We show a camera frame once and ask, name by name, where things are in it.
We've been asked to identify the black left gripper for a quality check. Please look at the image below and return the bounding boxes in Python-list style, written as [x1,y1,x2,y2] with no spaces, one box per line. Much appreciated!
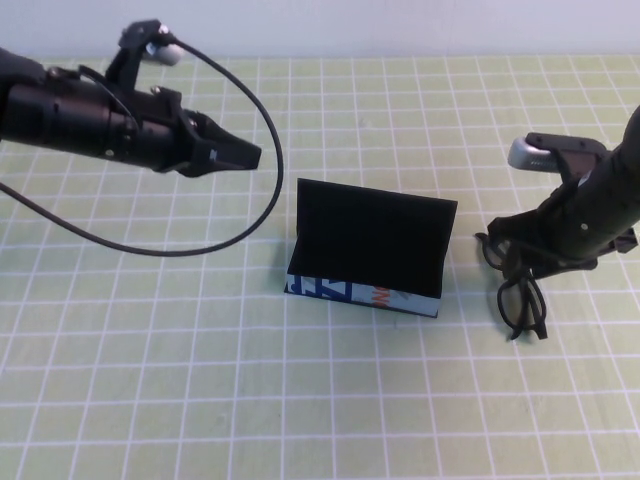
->
[133,87,263,180]

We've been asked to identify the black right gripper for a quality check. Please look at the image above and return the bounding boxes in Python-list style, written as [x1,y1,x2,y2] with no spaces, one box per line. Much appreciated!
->
[487,183,627,281]

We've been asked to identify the black framed glasses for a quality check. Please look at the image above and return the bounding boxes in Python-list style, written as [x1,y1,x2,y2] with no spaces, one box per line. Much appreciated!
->
[474,232,550,343]

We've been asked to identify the black printed glasses case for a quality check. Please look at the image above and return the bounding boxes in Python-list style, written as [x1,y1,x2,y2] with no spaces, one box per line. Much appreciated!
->
[283,177,460,320]

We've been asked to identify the green checked tablecloth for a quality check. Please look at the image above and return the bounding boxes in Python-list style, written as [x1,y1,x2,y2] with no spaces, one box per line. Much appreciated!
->
[0,55,640,480]

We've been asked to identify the black left camera cable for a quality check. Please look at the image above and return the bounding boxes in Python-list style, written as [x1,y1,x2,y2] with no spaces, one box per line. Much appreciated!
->
[0,39,286,257]

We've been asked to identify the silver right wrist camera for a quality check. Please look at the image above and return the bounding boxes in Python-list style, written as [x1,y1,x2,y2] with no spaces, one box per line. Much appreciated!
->
[507,135,564,174]

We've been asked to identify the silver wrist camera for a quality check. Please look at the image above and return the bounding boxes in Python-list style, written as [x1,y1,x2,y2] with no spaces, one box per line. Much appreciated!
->
[144,42,182,67]
[507,135,564,174]

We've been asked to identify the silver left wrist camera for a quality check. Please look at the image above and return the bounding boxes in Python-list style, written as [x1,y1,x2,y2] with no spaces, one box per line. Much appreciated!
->
[144,42,182,67]

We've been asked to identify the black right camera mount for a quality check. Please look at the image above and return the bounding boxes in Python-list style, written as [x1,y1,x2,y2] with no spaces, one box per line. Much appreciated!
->
[524,131,611,196]

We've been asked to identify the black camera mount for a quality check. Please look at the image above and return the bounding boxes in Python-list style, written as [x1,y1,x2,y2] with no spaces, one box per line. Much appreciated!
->
[105,18,169,96]
[524,131,611,196]

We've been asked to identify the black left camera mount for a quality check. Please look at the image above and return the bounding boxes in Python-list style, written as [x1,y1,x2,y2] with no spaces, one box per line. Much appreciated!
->
[105,18,169,96]

